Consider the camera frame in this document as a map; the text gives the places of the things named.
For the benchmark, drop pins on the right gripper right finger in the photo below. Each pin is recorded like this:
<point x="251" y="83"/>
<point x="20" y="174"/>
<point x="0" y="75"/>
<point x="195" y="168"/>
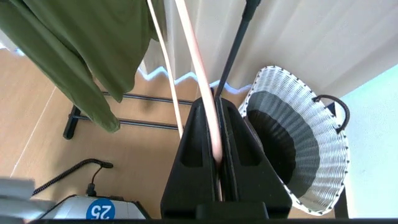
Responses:
<point x="248" y="180"/>

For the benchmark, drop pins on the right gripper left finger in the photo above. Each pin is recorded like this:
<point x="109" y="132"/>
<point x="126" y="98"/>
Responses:
<point x="189" y="180"/>

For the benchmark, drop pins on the pink clothes hanger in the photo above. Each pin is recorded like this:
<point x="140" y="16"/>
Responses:
<point x="199" y="68"/>

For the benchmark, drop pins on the green sleeveless shirt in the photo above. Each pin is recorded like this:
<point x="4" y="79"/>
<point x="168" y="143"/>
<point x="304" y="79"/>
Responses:
<point x="77" y="37"/>

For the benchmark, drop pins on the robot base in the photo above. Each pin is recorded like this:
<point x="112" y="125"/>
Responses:
<point x="99" y="209"/>

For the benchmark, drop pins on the white laundry basket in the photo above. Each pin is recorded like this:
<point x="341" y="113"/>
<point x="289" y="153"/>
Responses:
<point x="329" y="149"/>

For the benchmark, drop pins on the black clothes rack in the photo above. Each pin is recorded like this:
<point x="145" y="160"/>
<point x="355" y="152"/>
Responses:
<point x="236" y="40"/>

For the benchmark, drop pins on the beige curtain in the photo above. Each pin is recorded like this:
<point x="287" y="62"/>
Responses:
<point x="311" y="37"/>

